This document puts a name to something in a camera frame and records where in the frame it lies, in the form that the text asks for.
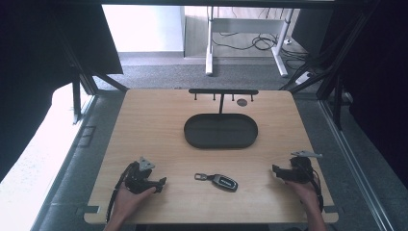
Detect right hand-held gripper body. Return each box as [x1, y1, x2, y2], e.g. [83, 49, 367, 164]
[280, 150, 323, 185]

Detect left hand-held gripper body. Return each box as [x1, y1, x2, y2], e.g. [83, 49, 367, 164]
[124, 156, 156, 194]

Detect black car key fob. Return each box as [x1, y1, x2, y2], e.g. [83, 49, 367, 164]
[193, 172, 239, 193]

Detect black key rack with tray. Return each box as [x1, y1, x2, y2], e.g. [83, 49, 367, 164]
[183, 88, 260, 150]

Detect person's right hand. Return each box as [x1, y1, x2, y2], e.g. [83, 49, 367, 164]
[284, 176, 322, 207]

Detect person's left hand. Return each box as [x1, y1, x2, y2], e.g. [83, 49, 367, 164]
[111, 184, 158, 223]

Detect grey floor outlet cover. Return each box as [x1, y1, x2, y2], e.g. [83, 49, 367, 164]
[78, 125, 97, 148]

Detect white power strip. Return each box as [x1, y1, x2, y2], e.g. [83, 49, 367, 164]
[294, 71, 314, 86]

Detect black curtain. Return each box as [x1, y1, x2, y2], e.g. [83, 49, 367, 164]
[291, 0, 408, 190]
[0, 0, 124, 183]

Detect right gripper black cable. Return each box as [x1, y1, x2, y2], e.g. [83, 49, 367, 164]
[297, 157, 325, 213]

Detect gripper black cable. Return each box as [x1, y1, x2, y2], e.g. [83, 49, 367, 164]
[297, 157, 325, 213]
[105, 161, 140, 224]

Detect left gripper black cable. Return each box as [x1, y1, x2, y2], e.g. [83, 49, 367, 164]
[105, 161, 140, 224]

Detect black metal frame stand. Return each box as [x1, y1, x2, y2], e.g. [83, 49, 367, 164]
[278, 0, 383, 131]
[54, 28, 130, 125]

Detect black floor cables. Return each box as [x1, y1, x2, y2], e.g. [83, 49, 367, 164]
[211, 8, 319, 70]

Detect white desk frame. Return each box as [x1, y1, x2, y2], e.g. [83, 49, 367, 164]
[205, 6, 296, 78]

